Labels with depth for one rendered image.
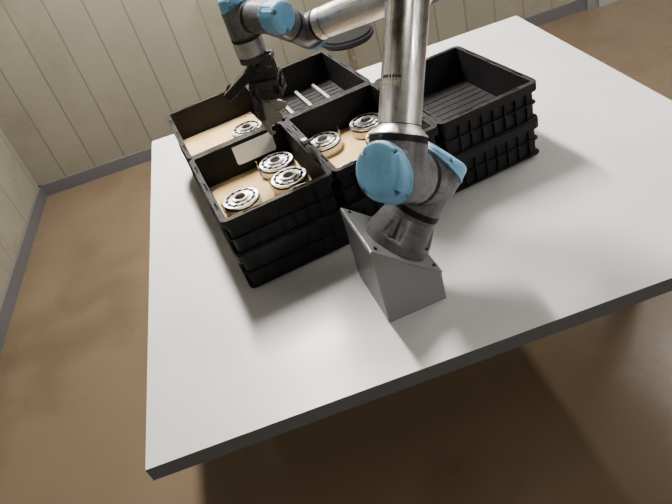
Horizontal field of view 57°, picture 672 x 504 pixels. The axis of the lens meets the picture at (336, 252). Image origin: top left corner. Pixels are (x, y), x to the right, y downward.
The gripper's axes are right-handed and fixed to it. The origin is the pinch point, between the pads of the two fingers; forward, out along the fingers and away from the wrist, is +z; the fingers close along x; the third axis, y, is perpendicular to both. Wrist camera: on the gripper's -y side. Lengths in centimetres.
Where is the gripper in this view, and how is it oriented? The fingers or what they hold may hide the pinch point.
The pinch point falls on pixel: (270, 125)
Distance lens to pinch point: 172.3
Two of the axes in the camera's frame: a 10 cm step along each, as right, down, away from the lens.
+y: 9.6, -1.4, -2.3
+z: 2.6, 7.5, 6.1
